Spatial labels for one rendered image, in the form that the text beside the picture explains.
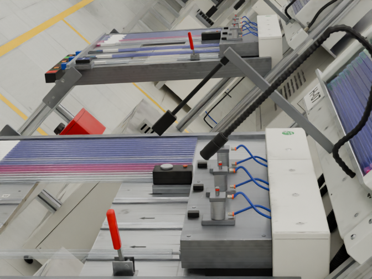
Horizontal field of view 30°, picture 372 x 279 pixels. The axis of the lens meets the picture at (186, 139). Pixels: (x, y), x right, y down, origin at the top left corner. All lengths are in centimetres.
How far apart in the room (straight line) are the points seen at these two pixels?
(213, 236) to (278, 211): 11
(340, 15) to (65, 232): 127
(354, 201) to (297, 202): 10
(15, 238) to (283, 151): 176
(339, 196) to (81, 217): 168
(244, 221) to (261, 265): 8
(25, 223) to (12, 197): 161
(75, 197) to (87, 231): 14
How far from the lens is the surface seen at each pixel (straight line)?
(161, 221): 122
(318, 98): 154
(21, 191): 142
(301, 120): 121
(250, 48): 240
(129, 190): 137
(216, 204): 105
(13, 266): 276
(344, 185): 109
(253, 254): 103
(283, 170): 121
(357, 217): 98
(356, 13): 235
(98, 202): 260
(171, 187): 133
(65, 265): 178
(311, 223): 102
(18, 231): 293
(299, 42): 233
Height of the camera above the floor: 153
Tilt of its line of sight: 17 degrees down
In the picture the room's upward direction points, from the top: 45 degrees clockwise
